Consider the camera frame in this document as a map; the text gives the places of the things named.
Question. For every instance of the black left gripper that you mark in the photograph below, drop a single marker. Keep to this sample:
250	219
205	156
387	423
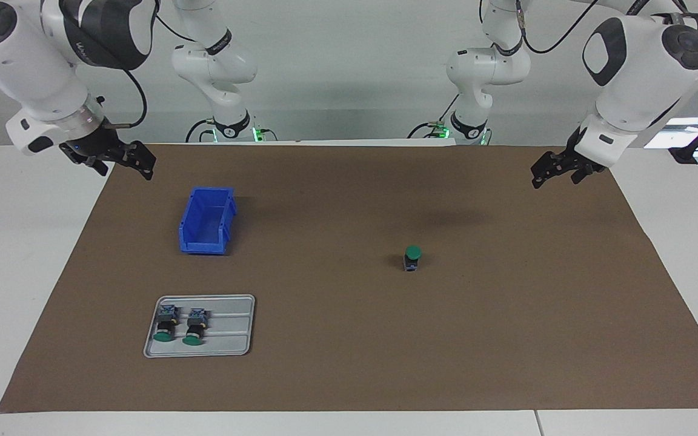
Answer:
576	151

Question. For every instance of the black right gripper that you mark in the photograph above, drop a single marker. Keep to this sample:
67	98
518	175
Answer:
89	148

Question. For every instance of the green push button switch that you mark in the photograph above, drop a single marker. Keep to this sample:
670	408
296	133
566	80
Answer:
412	253
194	327
165	324

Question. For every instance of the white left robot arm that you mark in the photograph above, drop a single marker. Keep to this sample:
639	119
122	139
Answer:
634	79

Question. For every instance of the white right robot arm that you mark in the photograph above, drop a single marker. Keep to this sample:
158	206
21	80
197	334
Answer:
28	66

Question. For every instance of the blue plastic bin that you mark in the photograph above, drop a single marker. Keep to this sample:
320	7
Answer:
203	224

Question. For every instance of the silver metal tray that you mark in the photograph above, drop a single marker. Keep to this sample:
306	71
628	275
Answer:
228	327

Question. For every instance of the brown paper table mat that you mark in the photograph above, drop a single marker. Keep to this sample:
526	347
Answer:
415	339

